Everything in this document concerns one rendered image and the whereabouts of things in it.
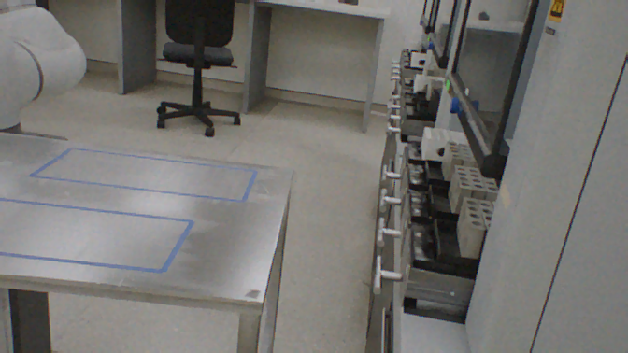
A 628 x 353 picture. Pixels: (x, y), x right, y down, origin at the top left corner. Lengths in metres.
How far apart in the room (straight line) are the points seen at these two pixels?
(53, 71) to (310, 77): 3.52
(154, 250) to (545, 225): 0.48
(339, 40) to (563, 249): 4.21
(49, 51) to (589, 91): 1.25
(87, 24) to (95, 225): 4.69
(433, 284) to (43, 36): 1.12
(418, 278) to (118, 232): 0.43
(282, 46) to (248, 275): 4.22
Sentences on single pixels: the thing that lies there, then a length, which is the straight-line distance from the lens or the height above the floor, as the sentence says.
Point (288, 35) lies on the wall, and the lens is 4.84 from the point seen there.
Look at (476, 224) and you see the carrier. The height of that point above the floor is 0.87.
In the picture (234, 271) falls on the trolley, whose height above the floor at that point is 0.82.
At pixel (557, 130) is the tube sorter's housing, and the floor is 1.07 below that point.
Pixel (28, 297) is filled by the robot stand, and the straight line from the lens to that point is 1.63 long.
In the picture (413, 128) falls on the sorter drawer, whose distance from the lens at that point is 1.62.
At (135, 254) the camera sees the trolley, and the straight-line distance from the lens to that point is 0.76.
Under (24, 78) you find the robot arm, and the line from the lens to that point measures 1.46.
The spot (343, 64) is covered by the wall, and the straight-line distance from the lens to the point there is 4.81.
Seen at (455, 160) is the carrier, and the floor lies 0.88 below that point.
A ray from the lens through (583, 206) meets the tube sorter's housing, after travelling 0.66.
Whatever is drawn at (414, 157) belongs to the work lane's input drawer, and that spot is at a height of 0.82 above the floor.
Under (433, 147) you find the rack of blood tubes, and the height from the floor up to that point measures 0.85.
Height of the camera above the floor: 1.20
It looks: 22 degrees down
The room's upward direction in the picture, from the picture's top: 7 degrees clockwise
